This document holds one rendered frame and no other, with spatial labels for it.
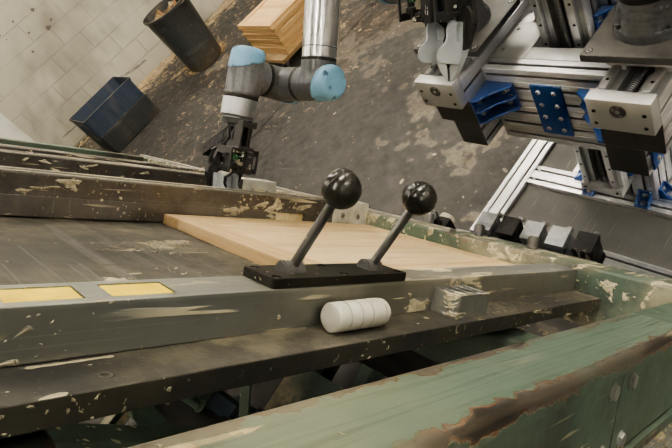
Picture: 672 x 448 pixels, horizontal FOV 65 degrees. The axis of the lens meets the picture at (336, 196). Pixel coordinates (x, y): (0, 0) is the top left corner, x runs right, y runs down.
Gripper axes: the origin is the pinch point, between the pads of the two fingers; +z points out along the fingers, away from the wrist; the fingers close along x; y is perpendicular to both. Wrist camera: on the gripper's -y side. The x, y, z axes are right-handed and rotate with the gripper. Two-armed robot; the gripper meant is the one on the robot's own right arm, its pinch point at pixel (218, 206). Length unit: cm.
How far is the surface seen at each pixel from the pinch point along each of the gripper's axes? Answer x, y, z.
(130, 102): 141, -394, -32
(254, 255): -18.6, 40.5, 0.7
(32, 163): -30.8, -27.5, -2.5
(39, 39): 86, -497, -78
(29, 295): -54, 63, -3
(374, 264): -19, 64, -4
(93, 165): -17.9, -27.5, -3.5
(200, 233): -18.7, 25.1, 0.9
